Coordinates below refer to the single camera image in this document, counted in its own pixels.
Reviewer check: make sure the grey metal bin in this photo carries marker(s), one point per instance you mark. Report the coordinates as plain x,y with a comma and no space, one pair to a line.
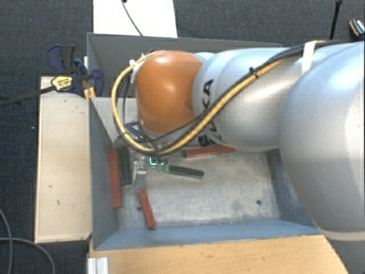
216,193

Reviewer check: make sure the pale wood flat board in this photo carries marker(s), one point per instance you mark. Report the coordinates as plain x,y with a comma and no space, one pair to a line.
62,164

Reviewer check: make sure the dark green flat block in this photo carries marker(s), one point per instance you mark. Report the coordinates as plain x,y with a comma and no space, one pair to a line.
186,172
125,167

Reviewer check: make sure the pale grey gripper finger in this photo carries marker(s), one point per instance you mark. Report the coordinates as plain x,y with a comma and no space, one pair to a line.
142,178
136,180

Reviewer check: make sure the red-brown flat block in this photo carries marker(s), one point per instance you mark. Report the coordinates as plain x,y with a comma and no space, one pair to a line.
148,210
115,178
208,151

